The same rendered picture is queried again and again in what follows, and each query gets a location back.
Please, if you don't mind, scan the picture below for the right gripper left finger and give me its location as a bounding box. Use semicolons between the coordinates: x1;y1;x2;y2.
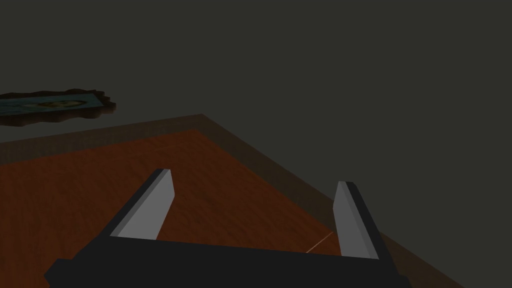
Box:
99;168;176;241

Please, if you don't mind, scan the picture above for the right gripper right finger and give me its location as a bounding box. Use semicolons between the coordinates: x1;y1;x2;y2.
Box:
332;180;391;261

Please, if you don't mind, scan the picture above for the dark framed wall picture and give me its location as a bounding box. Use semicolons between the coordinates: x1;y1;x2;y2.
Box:
0;88;117;128

